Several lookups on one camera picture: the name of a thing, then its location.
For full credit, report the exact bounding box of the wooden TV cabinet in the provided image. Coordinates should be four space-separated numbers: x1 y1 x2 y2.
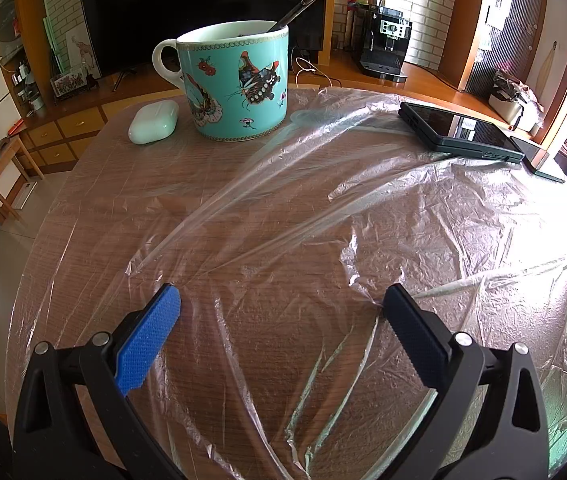
13 47 544 176

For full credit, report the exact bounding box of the metal spoon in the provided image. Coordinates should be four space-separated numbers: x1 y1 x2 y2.
263 0 322 33

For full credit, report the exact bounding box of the giraffe picture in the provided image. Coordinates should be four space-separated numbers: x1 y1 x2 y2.
66 27 100 73

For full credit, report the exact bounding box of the small wooden side table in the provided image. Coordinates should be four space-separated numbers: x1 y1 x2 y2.
0 135 44 226

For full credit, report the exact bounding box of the clear plastic table cover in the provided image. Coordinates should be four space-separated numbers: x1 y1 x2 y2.
6 85 567 480

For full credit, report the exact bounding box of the white and grey bag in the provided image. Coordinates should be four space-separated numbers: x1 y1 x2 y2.
488 69 545 133

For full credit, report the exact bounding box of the framed floral picture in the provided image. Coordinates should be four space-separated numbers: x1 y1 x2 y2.
49 71 100 98

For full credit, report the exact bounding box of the mint earbuds case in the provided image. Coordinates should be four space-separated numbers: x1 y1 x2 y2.
128 99 180 145

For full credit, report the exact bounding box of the black coffee machine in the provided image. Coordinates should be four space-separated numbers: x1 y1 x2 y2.
352 0 413 81

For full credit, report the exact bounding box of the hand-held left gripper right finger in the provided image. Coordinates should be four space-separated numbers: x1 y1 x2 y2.
382 283 550 480

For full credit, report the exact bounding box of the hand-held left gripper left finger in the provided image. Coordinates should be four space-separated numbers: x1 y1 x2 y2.
12 283 186 480

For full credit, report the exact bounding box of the black television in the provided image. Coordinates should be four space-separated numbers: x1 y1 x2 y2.
77 0 327 78

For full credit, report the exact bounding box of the teal butterfly mug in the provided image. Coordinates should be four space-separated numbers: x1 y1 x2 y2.
152 20 289 141

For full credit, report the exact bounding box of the dark flat tablet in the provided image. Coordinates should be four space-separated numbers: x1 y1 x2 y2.
509 135 567 184

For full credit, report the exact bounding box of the dark green folding phone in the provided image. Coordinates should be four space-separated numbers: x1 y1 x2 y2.
398 101 525 163

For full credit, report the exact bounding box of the white cable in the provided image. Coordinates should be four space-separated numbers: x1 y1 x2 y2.
293 55 339 88

